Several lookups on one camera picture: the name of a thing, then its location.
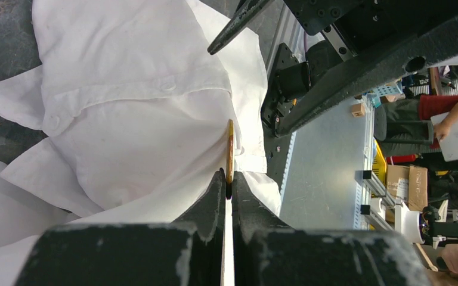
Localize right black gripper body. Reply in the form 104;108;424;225
285;1;458;61

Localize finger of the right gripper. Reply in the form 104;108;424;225
208;1;275;55
274;14;458;137

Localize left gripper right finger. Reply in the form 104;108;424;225
231;172;431;285

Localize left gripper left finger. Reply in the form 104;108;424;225
16;170;226;285

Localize yellow sunflower brooch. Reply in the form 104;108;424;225
225;119;235;186

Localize white button shirt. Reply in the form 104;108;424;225
0;1;281;285

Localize person in red shirt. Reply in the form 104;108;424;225
373;85;458;158

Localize cardboard boxes in background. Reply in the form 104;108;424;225
386;165;428;212

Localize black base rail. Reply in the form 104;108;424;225
260;39;344;190

